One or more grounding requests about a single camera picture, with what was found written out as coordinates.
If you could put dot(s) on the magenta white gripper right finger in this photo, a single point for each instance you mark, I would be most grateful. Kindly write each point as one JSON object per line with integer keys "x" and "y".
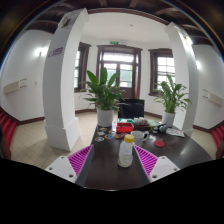
{"x": 155, "y": 167}

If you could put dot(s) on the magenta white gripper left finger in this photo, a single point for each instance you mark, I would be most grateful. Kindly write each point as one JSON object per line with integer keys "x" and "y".
{"x": 73, "y": 168}

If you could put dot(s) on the red round coaster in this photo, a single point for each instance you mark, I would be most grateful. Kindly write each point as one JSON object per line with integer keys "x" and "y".
{"x": 159, "y": 143}

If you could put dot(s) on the clear bottle with yellow cap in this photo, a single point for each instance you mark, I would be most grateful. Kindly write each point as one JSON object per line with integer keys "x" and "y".
{"x": 125, "y": 151}

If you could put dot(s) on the white ceramic mug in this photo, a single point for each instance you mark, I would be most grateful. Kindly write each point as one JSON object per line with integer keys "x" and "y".
{"x": 140, "y": 137}

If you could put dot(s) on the round patterned coaster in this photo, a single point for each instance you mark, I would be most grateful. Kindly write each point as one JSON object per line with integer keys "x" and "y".
{"x": 99, "y": 139}

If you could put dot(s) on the white paper sheet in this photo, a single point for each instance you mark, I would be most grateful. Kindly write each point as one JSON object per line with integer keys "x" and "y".
{"x": 175, "y": 132}

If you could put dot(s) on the left white pillar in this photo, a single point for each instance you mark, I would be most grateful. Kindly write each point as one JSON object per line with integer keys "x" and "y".
{"x": 61, "y": 124}

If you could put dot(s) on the white pillar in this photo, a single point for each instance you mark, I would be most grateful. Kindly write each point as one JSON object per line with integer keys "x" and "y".
{"x": 61, "y": 124}
{"x": 186, "y": 73}

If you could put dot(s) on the green box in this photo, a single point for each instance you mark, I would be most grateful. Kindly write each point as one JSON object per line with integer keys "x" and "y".
{"x": 153, "y": 123}

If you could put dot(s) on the tray of white cups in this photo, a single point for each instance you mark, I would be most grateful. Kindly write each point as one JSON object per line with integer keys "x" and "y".
{"x": 141, "y": 124}

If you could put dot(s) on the red plastic tray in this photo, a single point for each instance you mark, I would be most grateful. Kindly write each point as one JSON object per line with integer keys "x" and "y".
{"x": 124, "y": 127}

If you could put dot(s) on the black office chair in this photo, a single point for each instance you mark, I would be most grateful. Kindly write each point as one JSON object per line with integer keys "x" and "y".
{"x": 131, "y": 108}

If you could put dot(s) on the right potted green plant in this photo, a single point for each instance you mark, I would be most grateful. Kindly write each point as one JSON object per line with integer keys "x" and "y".
{"x": 172, "y": 96}

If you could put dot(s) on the potted green plant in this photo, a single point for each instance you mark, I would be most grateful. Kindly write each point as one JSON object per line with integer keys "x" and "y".
{"x": 104, "y": 94}
{"x": 172, "y": 96}

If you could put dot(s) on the left potted green plant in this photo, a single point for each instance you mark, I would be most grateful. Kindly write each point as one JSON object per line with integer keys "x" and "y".
{"x": 104, "y": 94}

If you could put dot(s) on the right dark framed window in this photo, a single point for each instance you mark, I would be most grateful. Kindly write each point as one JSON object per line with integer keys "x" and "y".
{"x": 162, "y": 63}

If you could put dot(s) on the dark framed window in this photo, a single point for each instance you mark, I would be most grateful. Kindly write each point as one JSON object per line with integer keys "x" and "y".
{"x": 162, "y": 63}
{"x": 81, "y": 66}

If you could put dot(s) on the left dark framed window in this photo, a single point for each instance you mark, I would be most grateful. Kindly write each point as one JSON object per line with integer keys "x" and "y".
{"x": 81, "y": 66}

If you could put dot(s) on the dark wooden double door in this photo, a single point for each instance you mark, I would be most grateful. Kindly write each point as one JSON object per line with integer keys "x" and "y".
{"x": 124, "y": 60}

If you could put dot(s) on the right white pillar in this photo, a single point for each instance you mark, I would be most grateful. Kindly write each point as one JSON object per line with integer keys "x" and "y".
{"x": 186, "y": 73}

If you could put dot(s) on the right wall air conditioner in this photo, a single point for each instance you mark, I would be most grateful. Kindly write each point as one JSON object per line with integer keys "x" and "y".
{"x": 213, "y": 97}

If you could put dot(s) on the wall air conditioner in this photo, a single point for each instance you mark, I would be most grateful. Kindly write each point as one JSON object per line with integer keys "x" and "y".
{"x": 213, "y": 97}
{"x": 14, "y": 86}

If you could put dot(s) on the left wall air conditioner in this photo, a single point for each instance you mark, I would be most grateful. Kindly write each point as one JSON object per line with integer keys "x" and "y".
{"x": 14, "y": 86}

